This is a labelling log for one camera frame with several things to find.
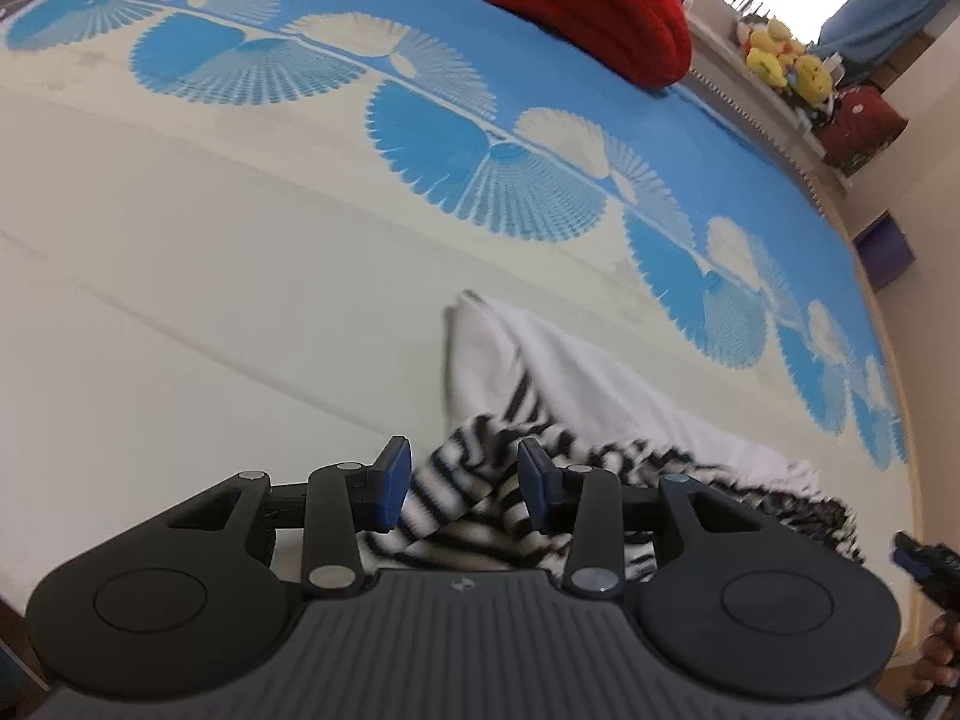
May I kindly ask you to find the dark red bag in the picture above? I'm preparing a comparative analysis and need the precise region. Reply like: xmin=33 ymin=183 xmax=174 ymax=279
xmin=814 ymin=85 xmax=910 ymax=171

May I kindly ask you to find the person's right hand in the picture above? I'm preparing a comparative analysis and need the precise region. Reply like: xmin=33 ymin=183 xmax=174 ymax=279
xmin=916 ymin=606 xmax=960 ymax=695

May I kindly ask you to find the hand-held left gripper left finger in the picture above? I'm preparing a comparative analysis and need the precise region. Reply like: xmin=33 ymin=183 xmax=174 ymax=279
xmin=161 ymin=436 xmax=415 ymax=598

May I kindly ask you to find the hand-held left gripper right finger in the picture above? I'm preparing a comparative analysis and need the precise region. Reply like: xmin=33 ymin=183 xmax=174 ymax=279
xmin=517 ymin=438 xmax=767 ymax=599

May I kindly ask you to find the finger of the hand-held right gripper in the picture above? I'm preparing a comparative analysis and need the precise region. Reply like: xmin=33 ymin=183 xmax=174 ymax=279
xmin=891 ymin=531 xmax=960 ymax=606

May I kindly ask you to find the purple box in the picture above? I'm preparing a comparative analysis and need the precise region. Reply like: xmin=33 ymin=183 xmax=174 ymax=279
xmin=855 ymin=216 xmax=917 ymax=290

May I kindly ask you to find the red folded blanket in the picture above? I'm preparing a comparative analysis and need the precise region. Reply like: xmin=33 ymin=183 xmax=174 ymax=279
xmin=401 ymin=0 xmax=692 ymax=89

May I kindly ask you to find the wooden bed frame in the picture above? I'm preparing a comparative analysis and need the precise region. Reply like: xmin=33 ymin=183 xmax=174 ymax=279
xmin=844 ymin=225 xmax=935 ymax=661

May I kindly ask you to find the blue curtain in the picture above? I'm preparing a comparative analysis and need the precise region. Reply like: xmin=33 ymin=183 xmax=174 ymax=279
xmin=814 ymin=0 xmax=960 ymax=65

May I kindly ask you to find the striped sweater with white vest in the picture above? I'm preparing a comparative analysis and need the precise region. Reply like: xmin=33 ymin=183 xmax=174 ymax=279
xmin=358 ymin=289 xmax=865 ymax=587

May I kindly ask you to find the blue fan-print bed sheet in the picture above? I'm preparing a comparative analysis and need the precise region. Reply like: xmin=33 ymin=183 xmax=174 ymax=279
xmin=0 ymin=0 xmax=925 ymax=620

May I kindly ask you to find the yellow plush toy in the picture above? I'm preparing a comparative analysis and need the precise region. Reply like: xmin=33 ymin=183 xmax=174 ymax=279
xmin=739 ymin=19 xmax=797 ymax=85
xmin=784 ymin=54 xmax=835 ymax=103

